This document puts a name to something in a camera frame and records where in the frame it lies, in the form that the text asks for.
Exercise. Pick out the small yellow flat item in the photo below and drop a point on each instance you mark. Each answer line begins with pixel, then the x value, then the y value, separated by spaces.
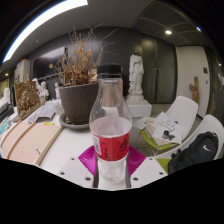
pixel 49 123

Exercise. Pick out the tan wooden drawing board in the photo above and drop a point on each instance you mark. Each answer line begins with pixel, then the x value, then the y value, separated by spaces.
pixel 10 133
pixel 33 143

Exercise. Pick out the folded newspaper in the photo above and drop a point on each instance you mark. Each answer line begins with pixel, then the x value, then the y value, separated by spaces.
pixel 41 111

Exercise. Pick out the tall white plaster statue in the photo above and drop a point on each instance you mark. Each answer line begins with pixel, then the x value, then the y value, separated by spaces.
pixel 136 73

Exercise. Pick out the clear red-labelled water bottle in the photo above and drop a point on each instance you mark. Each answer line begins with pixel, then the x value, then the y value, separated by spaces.
pixel 110 133

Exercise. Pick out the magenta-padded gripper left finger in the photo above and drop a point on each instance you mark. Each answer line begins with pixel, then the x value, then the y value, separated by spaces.
pixel 87 156

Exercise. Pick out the black wall screen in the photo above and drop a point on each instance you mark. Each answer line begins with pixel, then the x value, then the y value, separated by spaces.
pixel 46 65

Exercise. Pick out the black box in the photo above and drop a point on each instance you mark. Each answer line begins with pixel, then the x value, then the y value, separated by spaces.
pixel 5 111

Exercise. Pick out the green seat cushion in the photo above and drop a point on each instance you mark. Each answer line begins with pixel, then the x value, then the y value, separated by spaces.
pixel 148 140
pixel 163 163

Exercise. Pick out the stack of papers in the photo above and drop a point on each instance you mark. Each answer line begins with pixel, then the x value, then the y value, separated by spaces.
pixel 163 128

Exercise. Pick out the white cabinet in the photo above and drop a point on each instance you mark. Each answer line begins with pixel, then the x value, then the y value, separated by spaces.
pixel 21 71

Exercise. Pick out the brown relief carving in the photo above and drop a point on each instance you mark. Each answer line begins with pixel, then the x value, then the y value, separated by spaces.
pixel 26 98

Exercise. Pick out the wooden figure sculpture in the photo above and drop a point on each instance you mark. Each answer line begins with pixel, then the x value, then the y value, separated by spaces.
pixel 194 90

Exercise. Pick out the small white plaster figurine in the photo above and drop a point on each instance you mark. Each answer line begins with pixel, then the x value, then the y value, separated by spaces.
pixel 44 90

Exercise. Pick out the white statue pedestal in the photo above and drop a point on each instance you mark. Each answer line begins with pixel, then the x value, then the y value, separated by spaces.
pixel 138 106

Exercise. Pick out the dark double door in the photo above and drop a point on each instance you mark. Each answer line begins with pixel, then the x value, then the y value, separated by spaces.
pixel 160 73

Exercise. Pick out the black backpack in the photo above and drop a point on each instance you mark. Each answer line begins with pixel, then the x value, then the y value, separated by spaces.
pixel 196 151

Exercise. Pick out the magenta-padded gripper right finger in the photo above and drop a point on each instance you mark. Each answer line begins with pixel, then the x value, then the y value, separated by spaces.
pixel 135 157

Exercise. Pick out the grey plant saucer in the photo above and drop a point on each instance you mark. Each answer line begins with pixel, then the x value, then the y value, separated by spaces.
pixel 71 125

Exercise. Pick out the dried plant in brown pot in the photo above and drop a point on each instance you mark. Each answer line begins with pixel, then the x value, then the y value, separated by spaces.
pixel 78 103

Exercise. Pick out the long ceiling light strip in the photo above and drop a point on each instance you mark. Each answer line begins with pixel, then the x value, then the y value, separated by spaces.
pixel 36 21

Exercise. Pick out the round ceiling spotlights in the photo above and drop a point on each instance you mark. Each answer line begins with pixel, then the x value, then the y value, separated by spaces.
pixel 168 32

